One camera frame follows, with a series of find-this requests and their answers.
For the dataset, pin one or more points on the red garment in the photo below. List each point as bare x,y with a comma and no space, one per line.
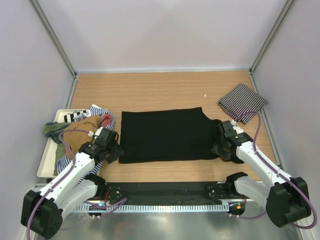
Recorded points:
105,120

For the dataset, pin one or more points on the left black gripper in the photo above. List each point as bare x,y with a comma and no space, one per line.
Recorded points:
118,152

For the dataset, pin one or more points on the blue white striped tank top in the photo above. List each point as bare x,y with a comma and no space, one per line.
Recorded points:
67,159

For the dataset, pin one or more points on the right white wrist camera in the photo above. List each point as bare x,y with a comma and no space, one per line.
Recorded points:
237,128

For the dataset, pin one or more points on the white slotted cable duct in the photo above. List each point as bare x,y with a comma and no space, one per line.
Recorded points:
87,208

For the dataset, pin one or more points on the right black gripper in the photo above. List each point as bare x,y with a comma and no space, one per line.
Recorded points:
216,149

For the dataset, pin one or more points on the black white striped tank top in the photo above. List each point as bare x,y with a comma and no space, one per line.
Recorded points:
242,103

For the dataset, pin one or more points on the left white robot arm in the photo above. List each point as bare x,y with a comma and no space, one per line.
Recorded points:
44,211

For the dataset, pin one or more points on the black white wide-striped garment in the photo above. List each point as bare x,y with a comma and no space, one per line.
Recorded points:
77,116

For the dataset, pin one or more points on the brown tank top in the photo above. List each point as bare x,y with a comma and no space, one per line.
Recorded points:
75,139

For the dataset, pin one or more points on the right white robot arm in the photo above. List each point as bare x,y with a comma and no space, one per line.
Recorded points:
284,198

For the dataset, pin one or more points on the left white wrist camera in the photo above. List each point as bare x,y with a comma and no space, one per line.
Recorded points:
96,133

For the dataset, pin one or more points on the green striped garment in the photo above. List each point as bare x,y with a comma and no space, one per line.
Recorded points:
52,130

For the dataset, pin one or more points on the white plastic tray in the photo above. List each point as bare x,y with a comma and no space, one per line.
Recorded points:
47,164

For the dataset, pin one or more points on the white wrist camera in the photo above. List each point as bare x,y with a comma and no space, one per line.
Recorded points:
96,133
237,128

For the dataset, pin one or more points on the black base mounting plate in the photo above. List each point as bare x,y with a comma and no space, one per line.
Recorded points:
172,193

